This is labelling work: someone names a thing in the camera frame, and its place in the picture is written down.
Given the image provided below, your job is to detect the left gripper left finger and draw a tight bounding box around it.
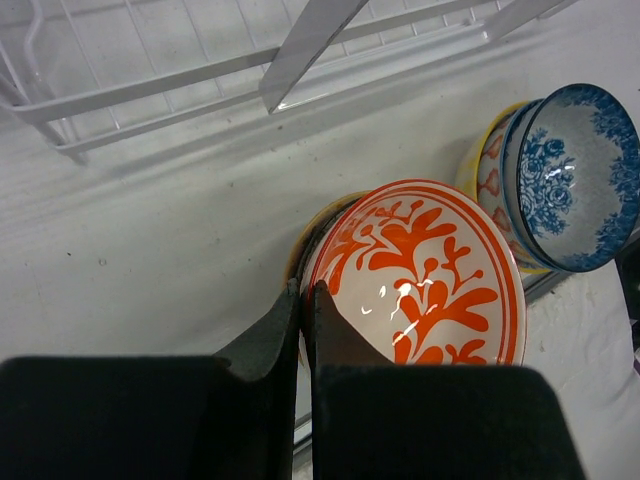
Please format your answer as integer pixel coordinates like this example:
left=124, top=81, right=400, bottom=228
left=1, top=280, right=299, bottom=479

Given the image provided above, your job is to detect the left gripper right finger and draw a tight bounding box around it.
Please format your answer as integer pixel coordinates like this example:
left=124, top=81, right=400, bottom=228
left=308, top=283, right=584, bottom=479

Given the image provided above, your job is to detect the red pink patterned bowl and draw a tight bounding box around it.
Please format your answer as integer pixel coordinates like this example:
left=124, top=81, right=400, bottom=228
left=301, top=179, right=527, bottom=365

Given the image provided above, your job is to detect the yellow teal patterned bowl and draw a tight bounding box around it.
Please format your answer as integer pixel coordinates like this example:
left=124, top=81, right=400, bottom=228
left=454, top=105, right=548, bottom=274

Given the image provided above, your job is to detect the blue floral bowl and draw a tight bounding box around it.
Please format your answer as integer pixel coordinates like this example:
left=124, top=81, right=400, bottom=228
left=500, top=83, right=639, bottom=273

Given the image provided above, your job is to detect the white wire dish rack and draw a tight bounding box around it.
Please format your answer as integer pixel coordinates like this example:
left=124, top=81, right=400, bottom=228
left=1, top=1, right=566, bottom=162

